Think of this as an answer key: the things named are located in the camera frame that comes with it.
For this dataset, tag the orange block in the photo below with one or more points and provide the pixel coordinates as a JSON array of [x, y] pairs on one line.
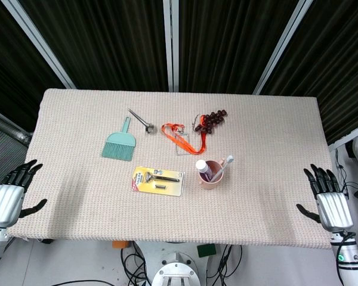
[[119, 244]]

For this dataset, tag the clear badge holder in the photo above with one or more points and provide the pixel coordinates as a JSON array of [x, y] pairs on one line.
[[182, 153]]

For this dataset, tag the beige waffle tablecloth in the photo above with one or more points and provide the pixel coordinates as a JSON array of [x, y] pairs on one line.
[[92, 208]]

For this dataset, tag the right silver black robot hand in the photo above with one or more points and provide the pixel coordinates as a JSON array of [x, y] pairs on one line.
[[334, 208]]

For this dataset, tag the yellow razor blister pack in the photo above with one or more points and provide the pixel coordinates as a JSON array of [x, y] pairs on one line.
[[173, 187]]

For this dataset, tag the silver metal engine valve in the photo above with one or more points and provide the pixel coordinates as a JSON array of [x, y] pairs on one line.
[[149, 128]]

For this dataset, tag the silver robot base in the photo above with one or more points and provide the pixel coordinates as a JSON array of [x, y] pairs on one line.
[[176, 271]]

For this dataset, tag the pink ribbed cup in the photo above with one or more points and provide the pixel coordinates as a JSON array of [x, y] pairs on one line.
[[209, 185]]

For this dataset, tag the white frame post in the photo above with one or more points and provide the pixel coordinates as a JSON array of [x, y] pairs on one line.
[[41, 44], [283, 47], [170, 44]]

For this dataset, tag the purple white tube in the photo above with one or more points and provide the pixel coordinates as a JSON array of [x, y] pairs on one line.
[[201, 165]]

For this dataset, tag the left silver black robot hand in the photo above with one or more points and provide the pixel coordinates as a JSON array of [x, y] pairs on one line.
[[4, 202]]

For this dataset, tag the black pleated curtain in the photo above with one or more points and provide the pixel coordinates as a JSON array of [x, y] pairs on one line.
[[107, 41], [340, 59], [226, 41], [9, 59]]

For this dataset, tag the green hand brush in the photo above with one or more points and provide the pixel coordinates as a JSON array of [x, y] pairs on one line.
[[117, 146]]

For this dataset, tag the light grey toothbrush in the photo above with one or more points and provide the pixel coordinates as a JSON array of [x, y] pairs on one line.
[[223, 167]]

